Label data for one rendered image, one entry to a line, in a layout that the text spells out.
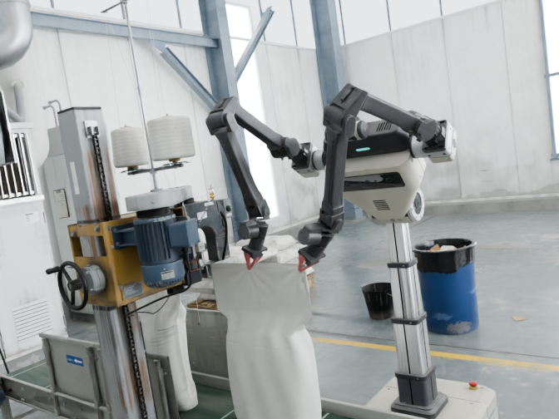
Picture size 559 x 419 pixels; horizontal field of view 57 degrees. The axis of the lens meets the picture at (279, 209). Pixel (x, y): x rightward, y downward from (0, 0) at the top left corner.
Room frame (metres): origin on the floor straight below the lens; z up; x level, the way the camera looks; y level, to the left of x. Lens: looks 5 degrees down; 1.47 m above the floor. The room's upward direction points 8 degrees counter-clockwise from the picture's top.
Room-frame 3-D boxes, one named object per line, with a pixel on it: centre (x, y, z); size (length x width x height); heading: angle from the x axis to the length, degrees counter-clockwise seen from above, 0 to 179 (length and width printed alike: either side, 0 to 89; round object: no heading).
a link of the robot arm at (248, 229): (1.95, 0.11, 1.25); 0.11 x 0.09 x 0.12; 142
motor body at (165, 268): (1.83, 0.45, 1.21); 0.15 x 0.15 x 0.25
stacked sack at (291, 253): (5.57, 0.07, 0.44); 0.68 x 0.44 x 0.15; 142
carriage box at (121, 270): (2.00, 0.62, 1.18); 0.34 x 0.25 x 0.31; 142
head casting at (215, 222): (2.29, 0.44, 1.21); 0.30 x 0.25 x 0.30; 52
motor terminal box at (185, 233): (1.81, 0.35, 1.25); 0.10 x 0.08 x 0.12; 167
